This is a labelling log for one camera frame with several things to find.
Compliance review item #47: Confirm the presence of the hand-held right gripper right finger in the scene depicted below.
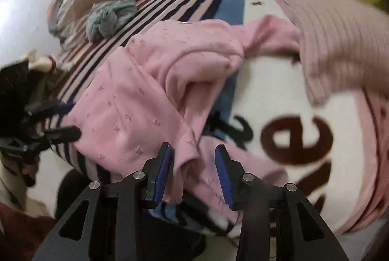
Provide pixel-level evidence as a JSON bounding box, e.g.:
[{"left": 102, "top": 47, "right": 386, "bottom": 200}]
[{"left": 215, "top": 144, "right": 350, "bottom": 261}]

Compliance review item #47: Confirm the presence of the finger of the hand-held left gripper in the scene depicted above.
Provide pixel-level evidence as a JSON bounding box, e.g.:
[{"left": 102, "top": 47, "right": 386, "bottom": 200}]
[
  {"left": 39, "top": 126, "right": 82, "bottom": 146},
  {"left": 24, "top": 101, "right": 67, "bottom": 125}
]

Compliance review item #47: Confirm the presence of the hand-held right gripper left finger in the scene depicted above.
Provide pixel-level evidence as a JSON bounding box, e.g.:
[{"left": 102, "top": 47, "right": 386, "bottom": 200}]
[{"left": 32, "top": 142, "right": 174, "bottom": 261}]

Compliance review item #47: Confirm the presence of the pink patterned garment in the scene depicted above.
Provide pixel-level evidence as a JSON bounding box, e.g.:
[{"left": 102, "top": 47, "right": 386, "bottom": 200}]
[{"left": 65, "top": 15, "right": 301, "bottom": 228}]

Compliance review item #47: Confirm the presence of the cream garment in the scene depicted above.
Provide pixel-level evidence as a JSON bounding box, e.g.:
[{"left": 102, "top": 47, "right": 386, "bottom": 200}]
[{"left": 18, "top": 50, "right": 58, "bottom": 73}]

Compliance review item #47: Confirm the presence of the striped fleece blanket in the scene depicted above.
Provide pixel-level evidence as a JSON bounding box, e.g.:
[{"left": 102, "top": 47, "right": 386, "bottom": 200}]
[{"left": 0, "top": 0, "right": 389, "bottom": 240}]

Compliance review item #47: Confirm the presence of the reddish brown cloth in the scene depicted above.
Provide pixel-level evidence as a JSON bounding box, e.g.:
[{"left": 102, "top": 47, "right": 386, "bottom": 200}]
[{"left": 0, "top": 202, "right": 57, "bottom": 261}]

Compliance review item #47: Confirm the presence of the grey-blue garment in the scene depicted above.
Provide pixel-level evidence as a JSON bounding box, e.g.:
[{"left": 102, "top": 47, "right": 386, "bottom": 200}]
[{"left": 86, "top": 0, "right": 137, "bottom": 43}]

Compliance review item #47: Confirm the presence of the dusty pink pillow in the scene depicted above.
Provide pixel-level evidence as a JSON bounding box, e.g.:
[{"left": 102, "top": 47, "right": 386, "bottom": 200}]
[{"left": 264, "top": 0, "right": 389, "bottom": 106}]

